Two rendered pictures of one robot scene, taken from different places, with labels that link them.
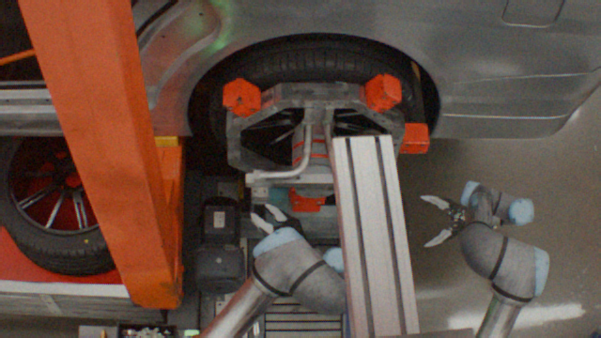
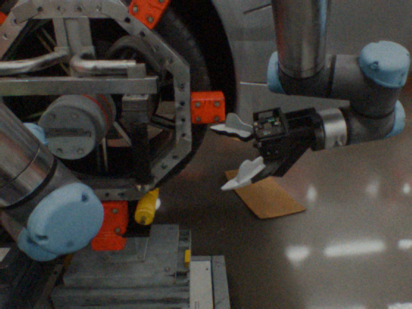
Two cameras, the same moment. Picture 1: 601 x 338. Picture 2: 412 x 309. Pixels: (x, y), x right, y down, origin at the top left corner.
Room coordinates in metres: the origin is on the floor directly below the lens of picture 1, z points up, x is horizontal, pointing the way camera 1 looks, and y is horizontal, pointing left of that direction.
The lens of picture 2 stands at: (0.49, -0.42, 1.12)
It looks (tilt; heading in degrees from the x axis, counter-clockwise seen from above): 25 degrees down; 4
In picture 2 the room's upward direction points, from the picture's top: straight up
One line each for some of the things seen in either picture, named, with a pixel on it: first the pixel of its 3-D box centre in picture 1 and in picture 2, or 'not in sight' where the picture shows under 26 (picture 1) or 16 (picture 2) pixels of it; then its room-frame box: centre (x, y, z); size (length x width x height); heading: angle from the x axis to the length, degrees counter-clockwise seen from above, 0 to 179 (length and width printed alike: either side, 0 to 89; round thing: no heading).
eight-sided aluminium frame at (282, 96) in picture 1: (314, 139); (89, 109); (1.32, -0.04, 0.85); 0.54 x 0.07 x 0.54; 97
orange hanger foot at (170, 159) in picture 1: (156, 172); not in sight; (1.22, 0.47, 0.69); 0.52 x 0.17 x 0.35; 7
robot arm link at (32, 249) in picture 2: not in sight; (37, 223); (0.88, -0.13, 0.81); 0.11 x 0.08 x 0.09; 52
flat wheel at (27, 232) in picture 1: (77, 185); not in sight; (1.28, 0.82, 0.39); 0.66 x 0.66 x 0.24
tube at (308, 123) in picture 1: (285, 144); (13, 46); (1.18, 0.05, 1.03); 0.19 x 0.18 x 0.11; 7
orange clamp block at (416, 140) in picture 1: (412, 138); (207, 107); (1.36, -0.35, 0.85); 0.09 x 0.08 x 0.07; 97
